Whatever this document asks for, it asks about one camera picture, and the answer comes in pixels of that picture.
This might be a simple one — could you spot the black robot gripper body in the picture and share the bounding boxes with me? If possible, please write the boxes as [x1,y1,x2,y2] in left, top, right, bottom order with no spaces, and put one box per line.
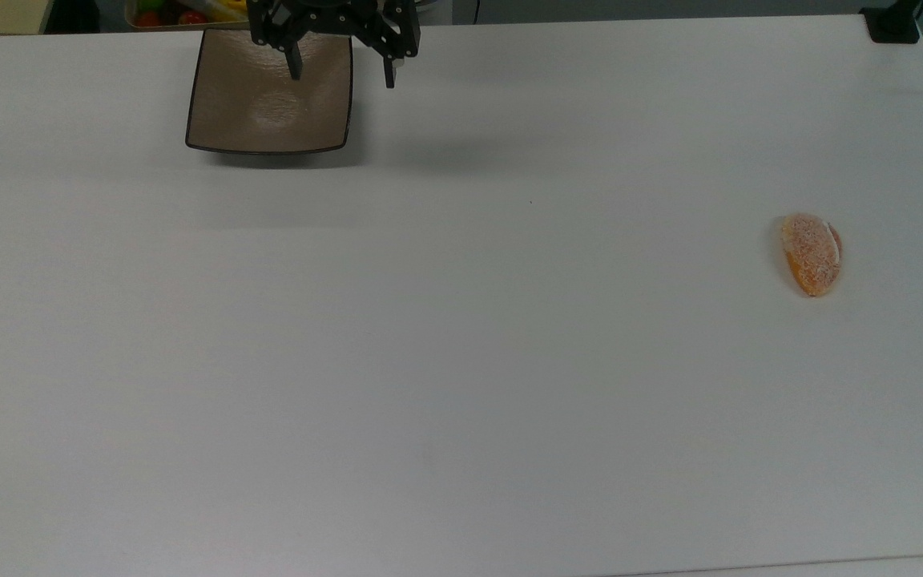
[247,0,421,62]

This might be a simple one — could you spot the orange sugared bread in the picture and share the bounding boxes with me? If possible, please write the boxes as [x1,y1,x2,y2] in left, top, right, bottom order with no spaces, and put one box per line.
[779,212,844,298]

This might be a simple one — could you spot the brown square ceramic plate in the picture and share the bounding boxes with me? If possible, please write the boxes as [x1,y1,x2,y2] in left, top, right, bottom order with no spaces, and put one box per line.
[184,28,355,156]

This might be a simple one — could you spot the metal fruit tray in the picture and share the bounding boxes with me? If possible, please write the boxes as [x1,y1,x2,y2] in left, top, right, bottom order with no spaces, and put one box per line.
[124,0,251,31]

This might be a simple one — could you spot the white adjacent table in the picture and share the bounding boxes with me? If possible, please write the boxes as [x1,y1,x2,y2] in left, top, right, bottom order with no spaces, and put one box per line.
[614,555,923,577]

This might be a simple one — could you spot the black camera stand base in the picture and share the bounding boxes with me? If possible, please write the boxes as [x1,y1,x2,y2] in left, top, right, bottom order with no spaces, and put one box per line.
[859,0,921,44]

